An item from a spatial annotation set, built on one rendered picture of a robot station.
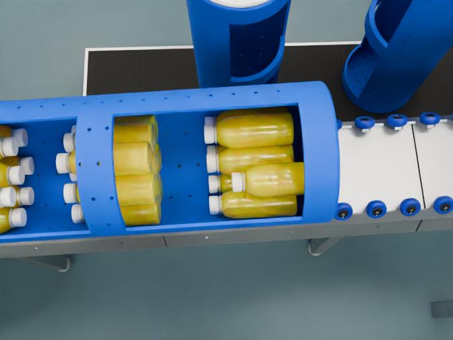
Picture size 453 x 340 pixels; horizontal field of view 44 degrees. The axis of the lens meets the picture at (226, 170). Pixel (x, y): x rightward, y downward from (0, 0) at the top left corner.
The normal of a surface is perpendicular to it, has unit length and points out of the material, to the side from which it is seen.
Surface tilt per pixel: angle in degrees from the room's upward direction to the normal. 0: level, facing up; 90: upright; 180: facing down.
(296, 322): 0
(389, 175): 0
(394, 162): 0
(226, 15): 90
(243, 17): 90
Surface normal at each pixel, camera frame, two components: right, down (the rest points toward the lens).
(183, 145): 0.02, 0.29
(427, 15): -0.37, 0.90
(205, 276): -0.01, -0.25
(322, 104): -0.04, -0.58
